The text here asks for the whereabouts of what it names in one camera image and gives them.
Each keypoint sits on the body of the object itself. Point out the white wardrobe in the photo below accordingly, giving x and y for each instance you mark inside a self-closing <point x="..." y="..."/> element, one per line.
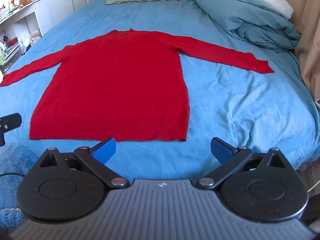
<point x="65" y="2"/>

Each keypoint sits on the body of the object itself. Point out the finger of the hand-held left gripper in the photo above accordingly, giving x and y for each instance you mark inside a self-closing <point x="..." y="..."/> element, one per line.
<point x="11" y="120"/>

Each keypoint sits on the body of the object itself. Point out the blue fluffy rug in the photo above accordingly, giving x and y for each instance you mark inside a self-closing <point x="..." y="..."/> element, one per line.
<point x="15" y="160"/>

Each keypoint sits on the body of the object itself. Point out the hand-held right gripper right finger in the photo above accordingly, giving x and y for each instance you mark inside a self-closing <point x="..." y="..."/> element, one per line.
<point x="221" y="150"/>

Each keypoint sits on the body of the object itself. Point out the clear plastic bag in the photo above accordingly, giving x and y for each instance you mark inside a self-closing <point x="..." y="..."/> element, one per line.
<point x="35" y="37"/>

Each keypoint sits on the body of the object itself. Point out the beige curtain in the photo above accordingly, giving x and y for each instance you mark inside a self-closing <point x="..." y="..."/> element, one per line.
<point x="308" y="42"/>

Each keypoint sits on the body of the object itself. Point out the white shelf unit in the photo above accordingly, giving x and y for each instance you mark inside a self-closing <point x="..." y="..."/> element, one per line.
<point x="17" y="22"/>

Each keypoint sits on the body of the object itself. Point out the blue bed sheet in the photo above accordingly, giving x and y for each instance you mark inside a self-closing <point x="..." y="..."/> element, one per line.
<point x="237" y="110"/>

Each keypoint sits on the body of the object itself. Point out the red knit sweater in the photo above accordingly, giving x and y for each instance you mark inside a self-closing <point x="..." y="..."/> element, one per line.
<point x="117" y="87"/>

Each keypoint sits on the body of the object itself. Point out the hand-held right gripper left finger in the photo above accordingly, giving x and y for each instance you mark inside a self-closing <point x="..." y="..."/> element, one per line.
<point x="105" y="150"/>

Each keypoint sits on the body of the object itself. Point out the long teal bolster pillow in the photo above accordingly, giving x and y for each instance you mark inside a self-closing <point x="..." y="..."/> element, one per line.
<point x="252" y="22"/>

